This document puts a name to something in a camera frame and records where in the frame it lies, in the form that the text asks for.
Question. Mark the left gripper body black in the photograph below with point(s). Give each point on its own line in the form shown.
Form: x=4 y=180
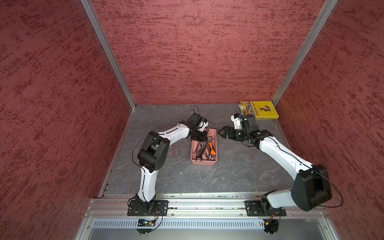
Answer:
x=199 y=135

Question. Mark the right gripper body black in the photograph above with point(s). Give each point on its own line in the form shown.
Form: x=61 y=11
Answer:
x=239 y=134

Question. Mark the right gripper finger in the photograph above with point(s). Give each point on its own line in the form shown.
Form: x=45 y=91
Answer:
x=225 y=130
x=224 y=136

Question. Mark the pink plastic storage box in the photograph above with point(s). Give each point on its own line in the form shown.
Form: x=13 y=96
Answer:
x=211 y=139

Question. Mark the long silver combination wrench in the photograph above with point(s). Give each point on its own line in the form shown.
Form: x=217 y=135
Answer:
x=201 y=152

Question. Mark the small end wrench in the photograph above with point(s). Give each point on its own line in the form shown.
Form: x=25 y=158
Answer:
x=180 y=149

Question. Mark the silver combination wrench 13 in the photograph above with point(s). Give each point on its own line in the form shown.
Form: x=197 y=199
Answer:
x=174 y=151

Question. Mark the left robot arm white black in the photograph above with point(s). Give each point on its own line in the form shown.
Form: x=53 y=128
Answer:
x=153 y=154

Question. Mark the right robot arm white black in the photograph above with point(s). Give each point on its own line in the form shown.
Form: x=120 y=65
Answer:
x=312 y=186

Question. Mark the yellow cardboard box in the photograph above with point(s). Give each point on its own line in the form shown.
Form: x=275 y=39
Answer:
x=261 y=110

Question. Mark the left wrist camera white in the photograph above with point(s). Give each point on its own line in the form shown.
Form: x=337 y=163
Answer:
x=198 y=122

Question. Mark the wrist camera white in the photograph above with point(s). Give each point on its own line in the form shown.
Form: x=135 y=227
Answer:
x=241 y=122
x=198 y=122

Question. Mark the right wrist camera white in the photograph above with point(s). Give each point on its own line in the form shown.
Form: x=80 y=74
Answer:
x=241 y=122

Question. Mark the orange handled adjustable wrench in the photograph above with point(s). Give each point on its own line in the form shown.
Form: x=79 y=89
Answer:
x=212 y=152

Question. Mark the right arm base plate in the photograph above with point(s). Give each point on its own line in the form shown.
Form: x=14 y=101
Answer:
x=263 y=209

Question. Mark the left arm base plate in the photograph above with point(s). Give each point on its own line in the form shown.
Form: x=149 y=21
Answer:
x=153 y=208

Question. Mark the aluminium front rail frame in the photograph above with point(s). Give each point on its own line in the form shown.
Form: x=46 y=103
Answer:
x=206 y=216

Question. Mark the right controller board with wires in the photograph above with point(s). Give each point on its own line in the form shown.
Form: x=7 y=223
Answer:
x=271 y=225

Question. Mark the controller board with wires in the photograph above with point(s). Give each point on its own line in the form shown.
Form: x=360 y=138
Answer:
x=271 y=225
x=145 y=227

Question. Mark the left controller board with wires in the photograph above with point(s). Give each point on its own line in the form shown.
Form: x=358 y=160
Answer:
x=145 y=227

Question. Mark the right aluminium corner post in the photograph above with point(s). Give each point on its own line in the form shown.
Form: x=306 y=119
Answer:
x=316 y=28

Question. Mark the aluminium corner post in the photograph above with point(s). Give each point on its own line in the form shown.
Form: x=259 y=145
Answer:
x=316 y=28
x=96 y=24

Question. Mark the left aluminium corner post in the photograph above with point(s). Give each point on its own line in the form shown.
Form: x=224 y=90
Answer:
x=96 y=24

